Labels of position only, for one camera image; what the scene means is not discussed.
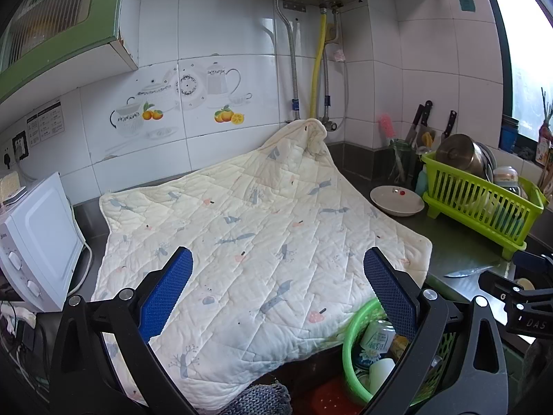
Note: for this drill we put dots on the red plastic stool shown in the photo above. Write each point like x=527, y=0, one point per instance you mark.
x=328, y=397

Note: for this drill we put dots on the pink wall hook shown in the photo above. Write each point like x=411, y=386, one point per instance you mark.
x=339, y=55

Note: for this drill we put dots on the white bowl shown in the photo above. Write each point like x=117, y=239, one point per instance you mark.
x=397, y=201

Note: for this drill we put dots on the beige mesh cover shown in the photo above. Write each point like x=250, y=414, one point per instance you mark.
x=11, y=188

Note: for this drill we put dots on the pink brush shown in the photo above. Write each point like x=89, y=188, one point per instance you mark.
x=386, y=126

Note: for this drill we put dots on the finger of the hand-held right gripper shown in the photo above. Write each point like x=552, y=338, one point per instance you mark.
x=533, y=263
x=527, y=307

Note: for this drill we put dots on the steel kitchen knife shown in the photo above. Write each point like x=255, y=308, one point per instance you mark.
x=471, y=271

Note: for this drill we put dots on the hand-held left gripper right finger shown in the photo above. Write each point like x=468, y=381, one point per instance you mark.
x=389, y=294

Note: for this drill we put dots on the metal pot lid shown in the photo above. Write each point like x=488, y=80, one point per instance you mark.
x=456, y=151

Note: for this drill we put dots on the cream quilted printed blanket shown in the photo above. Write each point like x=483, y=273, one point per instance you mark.
x=259, y=224

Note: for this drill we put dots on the grey knitted cloth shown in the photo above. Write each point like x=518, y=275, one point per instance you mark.
x=259, y=400

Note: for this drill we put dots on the light blue bottle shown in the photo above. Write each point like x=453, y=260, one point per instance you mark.
x=422, y=181

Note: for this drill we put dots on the printed instruction sticker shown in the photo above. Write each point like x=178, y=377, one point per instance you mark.
x=45, y=123

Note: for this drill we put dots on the blue lidded jar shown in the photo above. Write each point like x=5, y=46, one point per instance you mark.
x=509, y=136

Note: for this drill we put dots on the green wall cabinet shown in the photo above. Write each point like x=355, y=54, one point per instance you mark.
x=52, y=21

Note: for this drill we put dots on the white drink can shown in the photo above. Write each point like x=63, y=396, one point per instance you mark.
x=376, y=337

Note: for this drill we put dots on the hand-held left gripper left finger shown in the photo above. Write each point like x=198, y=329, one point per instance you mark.
x=168, y=294

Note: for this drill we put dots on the green plastic dish rack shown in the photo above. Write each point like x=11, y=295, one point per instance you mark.
x=475, y=207

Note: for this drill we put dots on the glass utensil jar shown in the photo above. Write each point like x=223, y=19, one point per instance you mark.
x=401, y=160

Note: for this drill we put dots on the white microwave oven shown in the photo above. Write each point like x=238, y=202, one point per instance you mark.
x=43, y=233

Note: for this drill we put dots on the white wall socket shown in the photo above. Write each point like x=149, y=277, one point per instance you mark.
x=7, y=158

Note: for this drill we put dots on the black wall socket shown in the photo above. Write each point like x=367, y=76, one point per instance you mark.
x=20, y=145

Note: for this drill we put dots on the green plastic basket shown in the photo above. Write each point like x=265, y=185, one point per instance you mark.
x=352, y=333

